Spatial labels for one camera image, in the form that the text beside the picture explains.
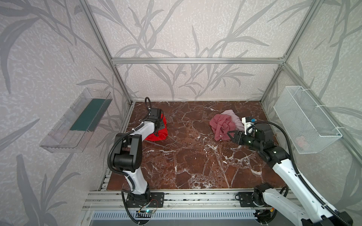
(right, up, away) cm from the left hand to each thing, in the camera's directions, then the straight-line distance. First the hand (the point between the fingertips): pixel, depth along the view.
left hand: (160, 120), depth 99 cm
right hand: (+44, -3, -22) cm, 49 cm away
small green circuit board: (-1, -45, -28) cm, 53 cm away
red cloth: (+1, -10, -5) cm, 11 cm away
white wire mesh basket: (+75, -2, -36) cm, 83 cm away
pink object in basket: (+80, -10, -24) cm, 84 cm away
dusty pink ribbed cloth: (+43, -3, -2) cm, 43 cm away
